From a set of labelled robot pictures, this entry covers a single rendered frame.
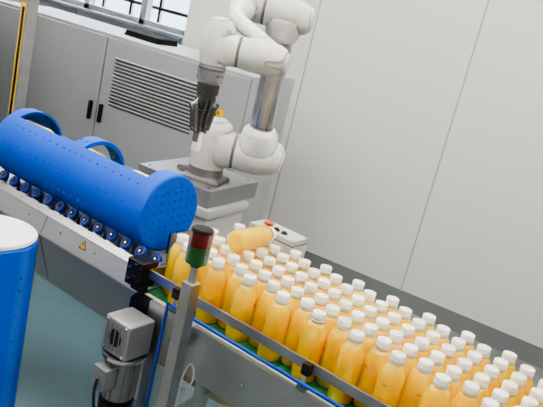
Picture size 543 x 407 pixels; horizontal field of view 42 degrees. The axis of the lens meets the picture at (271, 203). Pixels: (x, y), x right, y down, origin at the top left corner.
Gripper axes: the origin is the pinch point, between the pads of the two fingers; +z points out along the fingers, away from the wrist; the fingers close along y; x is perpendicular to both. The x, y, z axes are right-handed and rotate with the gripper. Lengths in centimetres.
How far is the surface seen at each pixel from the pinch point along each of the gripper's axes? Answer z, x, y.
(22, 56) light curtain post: 2, 144, 29
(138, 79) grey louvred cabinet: 14, 165, 126
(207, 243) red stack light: 14, -43, -38
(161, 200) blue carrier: 22.3, 4.6, -6.8
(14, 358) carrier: 72, 10, -53
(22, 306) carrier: 54, 10, -53
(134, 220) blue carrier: 29.3, 6.9, -15.3
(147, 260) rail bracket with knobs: 36.9, -8.0, -21.3
